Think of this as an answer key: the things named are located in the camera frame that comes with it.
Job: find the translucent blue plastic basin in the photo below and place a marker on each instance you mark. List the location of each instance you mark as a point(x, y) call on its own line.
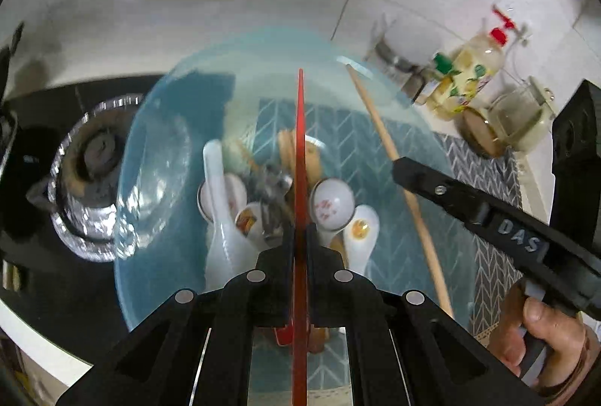
point(188, 203)

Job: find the foil lined gas burner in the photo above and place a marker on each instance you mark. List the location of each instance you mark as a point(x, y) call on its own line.
point(80, 191)

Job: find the tan wooden chopstick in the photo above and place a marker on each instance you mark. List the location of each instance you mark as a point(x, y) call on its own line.
point(433, 262)

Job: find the white spoon red flowers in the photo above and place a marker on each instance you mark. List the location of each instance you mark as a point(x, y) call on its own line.
point(332, 206)

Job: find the white spoon orange print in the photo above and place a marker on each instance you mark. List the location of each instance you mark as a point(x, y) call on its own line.
point(358, 239)

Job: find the long white ceramic spoon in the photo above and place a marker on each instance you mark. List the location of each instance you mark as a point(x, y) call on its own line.
point(230, 253)

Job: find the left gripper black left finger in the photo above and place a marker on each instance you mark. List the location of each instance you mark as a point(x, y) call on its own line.
point(194, 349)

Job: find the person's right hand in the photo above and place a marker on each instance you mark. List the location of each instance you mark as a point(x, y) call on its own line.
point(573, 366)

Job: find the green cap spice bottle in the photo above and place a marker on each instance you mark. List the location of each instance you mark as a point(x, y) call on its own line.
point(434, 77)

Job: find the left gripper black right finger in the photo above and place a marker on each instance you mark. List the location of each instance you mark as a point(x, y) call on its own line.
point(402, 353)

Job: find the grey herringbone table mat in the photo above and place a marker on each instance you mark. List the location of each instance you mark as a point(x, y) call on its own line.
point(477, 275)

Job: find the white spoon dark print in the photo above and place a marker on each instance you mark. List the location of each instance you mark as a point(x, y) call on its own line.
point(249, 221)

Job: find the clear glass clip jar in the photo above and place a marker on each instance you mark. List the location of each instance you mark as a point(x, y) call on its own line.
point(403, 48)

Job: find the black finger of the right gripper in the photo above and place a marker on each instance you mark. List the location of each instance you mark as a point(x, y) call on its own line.
point(462, 201)

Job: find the yellow label oil bottle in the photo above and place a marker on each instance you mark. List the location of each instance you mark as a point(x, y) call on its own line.
point(464, 73)

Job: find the red chopstick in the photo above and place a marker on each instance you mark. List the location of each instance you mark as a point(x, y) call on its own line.
point(300, 319)

